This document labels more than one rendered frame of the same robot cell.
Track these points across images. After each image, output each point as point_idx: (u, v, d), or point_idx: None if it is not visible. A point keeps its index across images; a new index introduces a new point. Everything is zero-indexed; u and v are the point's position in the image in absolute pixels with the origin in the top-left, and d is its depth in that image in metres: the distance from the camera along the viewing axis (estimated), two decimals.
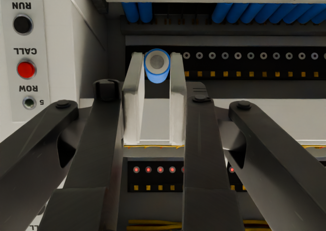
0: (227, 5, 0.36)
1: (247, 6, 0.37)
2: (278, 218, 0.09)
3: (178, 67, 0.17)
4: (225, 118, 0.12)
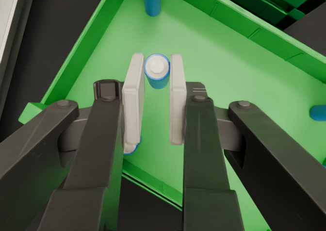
0: None
1: None
2: (278, 218, 0.09)
3: (178, 67, 0.17)
4: (224, 118, 0.12)
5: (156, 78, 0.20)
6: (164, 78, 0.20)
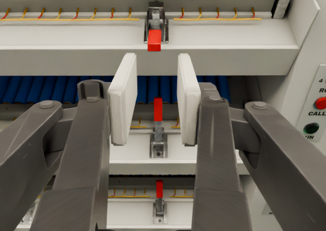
0: None
1: None
2: (290, 219, 0.09)
3: (188, 68, 0.16)
4: (241, 119, 0.12)
5: None
6: None
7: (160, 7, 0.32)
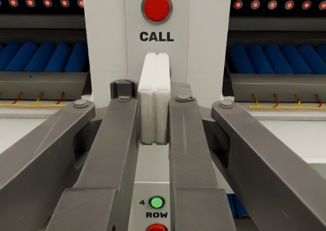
0: None
1: None
2: (265, 216, 0.09)
3: (164, 67, 0.17)
4: (207, 118, 0.13)
5: None
6: None
7: None
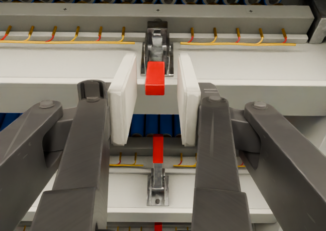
0: None
1: None
2: (290, 219, 0.09)
3: (188, 68, 0.16)
4: (241, 119, 0.12)
5: None
6: None
7: (162, 28, 0.24)
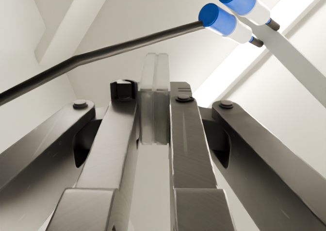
0: None
1: None
2: (265, 216, 0.09)
3: (164, 67, 0.17)
4: (207, 118, 0.13)
5: None
6: None
7: None
